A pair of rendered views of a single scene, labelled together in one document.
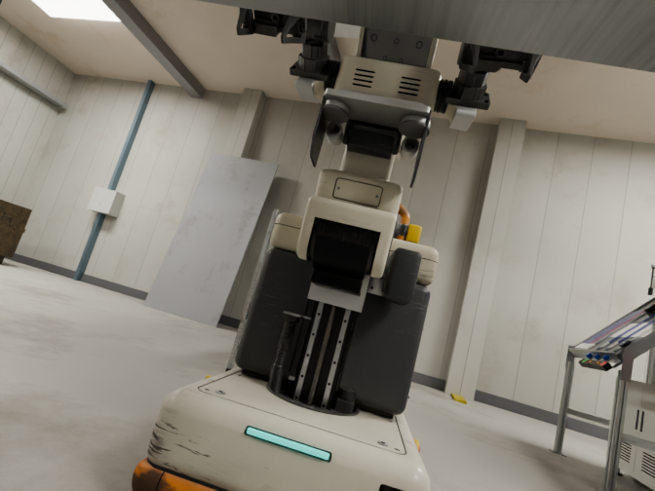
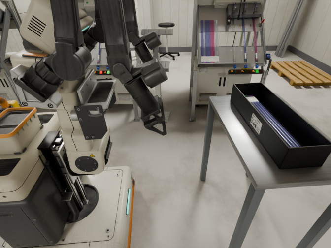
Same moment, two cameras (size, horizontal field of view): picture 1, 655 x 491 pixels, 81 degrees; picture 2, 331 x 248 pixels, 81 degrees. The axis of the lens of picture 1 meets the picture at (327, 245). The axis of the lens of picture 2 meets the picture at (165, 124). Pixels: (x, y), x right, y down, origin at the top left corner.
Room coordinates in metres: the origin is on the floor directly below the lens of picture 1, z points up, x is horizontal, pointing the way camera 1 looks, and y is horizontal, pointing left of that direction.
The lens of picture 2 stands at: (0.75, 0.77, 1.40)
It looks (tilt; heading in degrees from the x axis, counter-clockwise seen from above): 35 degrees down; 259
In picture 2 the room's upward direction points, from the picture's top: 2 degrees counter-clockwise
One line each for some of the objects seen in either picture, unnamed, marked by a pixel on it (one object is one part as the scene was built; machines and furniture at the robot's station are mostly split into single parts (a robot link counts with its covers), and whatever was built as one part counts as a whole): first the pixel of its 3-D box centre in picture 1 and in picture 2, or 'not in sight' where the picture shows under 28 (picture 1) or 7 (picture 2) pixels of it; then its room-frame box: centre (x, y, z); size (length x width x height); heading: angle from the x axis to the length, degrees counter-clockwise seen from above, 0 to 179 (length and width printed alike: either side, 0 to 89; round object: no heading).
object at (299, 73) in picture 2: not in sight; (299, 73); (-2.30, -2.06, 0.05); 1.11 x 0.74 x 0.10; 75
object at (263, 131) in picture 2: not in sight; (268, 116); (0.09, 0.08, 0.86); 0.57 x 0.17 x 0.11; 82
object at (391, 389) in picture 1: (340, 298); (43, 170); (1.27, -0.09, 0.59); 0.55 x 0.34 x 0.83; 82
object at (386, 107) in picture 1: (371, 132); (95, 101); (0.90, -0.03, 0.99); 0.28 x 0.16 x 0.22; 82
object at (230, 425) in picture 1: (301, 440); (81, 212); (1.18, -0.08, 0.16); 0.67 x 0.64 x 0.25; 172
